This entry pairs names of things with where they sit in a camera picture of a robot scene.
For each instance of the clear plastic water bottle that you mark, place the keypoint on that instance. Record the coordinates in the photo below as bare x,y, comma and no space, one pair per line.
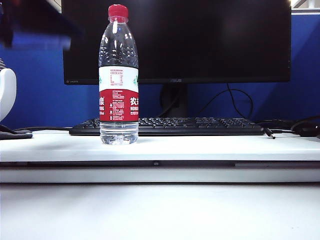
118,75

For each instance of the black computer keyboard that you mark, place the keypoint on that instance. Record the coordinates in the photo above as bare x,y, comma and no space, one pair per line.
187,126

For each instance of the white board platform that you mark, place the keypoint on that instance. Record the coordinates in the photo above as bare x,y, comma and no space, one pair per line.
200,147

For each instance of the white desk fan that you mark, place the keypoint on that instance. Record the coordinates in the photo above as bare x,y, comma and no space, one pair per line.
7,92

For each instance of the red bottle cap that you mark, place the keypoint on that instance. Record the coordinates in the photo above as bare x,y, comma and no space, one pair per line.
118,10

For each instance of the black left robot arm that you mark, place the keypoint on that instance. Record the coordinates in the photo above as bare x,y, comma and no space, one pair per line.
37,17

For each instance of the black computer monitor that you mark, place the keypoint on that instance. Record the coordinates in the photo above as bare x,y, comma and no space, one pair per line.
200,37

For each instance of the black monitor stand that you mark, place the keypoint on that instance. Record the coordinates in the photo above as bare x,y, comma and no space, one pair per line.
175,102

